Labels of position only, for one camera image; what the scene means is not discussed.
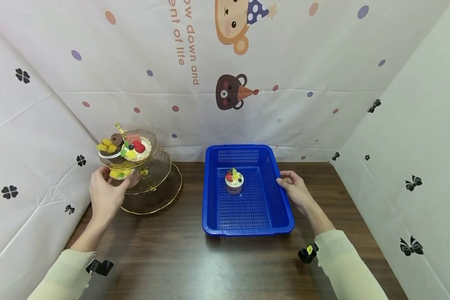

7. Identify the person's right hand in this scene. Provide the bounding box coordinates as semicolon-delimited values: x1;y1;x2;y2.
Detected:
276;170;317;215

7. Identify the person's left hand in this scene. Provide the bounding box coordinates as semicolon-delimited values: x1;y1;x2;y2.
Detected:
89;166;140;223

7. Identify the yellow fruit cake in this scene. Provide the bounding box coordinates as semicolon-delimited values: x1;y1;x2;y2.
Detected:
109;166;135;180

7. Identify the blue plastic basket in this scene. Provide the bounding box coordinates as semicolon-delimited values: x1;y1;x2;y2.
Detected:
202;144;296;237

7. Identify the person's left forearm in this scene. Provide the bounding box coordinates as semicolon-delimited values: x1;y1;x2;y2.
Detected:
26;212;113;300

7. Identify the person's right forearm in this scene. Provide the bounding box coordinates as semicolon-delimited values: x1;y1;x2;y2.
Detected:
304;202;390;300

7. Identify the three-tier glass dessert stand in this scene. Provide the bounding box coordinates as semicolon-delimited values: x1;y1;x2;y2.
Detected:
98;122;183;216

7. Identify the chocolate tart with yellow fruit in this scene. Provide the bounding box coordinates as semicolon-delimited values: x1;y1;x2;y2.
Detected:
96;133;125;159

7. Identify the white cream tart with strawberry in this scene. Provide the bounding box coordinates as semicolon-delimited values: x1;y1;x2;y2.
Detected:
120;134;153;163

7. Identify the small cream cake with fruit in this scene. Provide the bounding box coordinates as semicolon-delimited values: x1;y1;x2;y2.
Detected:
225;168;245;195

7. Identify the black wrist band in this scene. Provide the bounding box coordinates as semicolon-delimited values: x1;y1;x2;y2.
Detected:
297;242;320;264
85;259;115;277

